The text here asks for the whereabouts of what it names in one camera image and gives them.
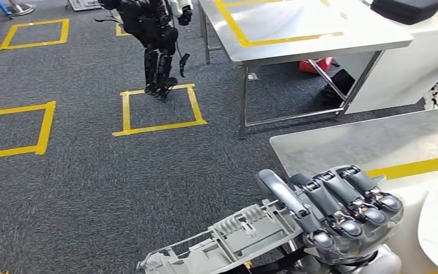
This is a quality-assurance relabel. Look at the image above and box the white desk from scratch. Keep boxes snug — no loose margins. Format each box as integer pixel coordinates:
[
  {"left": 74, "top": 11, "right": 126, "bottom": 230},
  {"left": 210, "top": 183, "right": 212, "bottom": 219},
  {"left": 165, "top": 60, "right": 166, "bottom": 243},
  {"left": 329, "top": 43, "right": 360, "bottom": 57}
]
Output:
[{"left": 334, "top": 5, "right": 438, "bottom": 115}]

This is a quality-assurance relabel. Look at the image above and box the steel table with yellow tape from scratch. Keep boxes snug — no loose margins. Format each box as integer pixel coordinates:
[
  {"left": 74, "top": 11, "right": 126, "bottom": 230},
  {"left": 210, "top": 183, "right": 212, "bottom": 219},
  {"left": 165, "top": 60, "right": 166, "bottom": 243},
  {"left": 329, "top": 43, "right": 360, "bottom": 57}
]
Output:
[{"left": 198, "top": 0, "right": 414, "bottom": 139}]

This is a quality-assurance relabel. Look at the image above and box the black bag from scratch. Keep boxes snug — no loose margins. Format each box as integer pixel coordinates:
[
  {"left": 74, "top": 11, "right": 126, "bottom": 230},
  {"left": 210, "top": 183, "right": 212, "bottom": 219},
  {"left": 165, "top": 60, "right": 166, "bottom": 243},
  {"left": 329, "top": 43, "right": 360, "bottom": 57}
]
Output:
[{"left": 321, "top": 69, "right": 356, "bottom": 108}]

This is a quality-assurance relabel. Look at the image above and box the red bag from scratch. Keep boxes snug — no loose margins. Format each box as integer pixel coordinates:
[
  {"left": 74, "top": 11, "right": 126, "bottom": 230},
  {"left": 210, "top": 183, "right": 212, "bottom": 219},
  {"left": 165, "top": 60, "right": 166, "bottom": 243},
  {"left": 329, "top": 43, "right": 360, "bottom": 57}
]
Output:
[{"left": 298, "top": 57, "right": 334, "bottom": 74}]

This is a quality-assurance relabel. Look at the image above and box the yellow tape table outline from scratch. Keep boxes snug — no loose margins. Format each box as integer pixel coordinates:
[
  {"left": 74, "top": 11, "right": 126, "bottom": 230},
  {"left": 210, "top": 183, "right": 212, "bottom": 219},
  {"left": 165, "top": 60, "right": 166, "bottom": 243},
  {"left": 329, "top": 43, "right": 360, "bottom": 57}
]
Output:
[{"left": 214, "top": 0, "right": 344, "bottom": 48}]

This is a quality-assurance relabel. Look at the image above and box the chrome stand base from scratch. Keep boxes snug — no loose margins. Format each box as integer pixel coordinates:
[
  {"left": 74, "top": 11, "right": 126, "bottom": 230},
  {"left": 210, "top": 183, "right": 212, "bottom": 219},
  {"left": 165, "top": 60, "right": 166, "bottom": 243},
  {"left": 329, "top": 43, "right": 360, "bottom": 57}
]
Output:
[{"left": 6, "top": 0, "right": 37, "bottom": 17}]

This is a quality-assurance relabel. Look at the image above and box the black zip carry case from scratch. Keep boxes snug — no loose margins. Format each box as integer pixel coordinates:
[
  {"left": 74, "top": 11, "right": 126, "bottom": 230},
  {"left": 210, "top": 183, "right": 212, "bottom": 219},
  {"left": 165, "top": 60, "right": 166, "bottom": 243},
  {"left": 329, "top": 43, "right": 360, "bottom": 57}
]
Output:
[{"left": 370, "top": 0, "right": 438, "bottom": 25}]

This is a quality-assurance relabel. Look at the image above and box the steel workbench table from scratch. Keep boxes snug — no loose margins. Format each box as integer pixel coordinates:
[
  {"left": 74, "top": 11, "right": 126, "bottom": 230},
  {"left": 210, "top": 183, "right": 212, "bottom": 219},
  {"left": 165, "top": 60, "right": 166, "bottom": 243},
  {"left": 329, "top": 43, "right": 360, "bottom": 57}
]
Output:
[{"left": 270, "top": 105, "right": 438, "bottom": 274}]

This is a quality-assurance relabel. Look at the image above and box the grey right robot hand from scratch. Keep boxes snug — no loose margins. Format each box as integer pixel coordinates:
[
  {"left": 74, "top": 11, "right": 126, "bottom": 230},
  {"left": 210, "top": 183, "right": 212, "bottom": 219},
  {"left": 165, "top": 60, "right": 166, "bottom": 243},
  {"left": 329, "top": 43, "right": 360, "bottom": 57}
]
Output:
[{"left": 257, "top": 164, "right": 405, "bottom": 265}]

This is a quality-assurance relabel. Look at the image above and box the grey plastic wheel hubcap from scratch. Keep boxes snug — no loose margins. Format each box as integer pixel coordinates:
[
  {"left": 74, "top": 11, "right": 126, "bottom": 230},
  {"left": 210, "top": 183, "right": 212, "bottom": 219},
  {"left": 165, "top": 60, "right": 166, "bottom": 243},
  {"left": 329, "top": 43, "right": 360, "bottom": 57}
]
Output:
[{"left": 136, "top": 175, "right": 388, "bottom": 274}]

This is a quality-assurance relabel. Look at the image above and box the flat white floor platform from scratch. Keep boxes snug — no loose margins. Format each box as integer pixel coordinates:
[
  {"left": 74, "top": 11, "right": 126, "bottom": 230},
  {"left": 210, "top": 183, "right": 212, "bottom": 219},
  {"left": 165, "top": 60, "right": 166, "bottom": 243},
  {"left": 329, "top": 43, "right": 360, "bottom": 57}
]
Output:
[{"left": 66, "top": 0, "right": 103, "bottom": 11}]

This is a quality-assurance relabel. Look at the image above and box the black humanoid robot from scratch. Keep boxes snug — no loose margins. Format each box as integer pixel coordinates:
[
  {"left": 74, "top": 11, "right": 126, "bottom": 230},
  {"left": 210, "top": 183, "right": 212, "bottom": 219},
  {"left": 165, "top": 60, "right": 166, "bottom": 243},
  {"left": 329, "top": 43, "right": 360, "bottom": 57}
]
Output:
[{"left": 94, "top": 0, "right": 194, "bottom": 102}]

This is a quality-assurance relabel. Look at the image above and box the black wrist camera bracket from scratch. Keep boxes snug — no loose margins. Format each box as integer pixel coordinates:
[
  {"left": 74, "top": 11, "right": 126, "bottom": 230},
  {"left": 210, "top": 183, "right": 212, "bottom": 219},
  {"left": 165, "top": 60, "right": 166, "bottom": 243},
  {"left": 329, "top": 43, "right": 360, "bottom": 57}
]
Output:
[{"left": 238, "top": 245, "right": 318, "bottom": 274}]

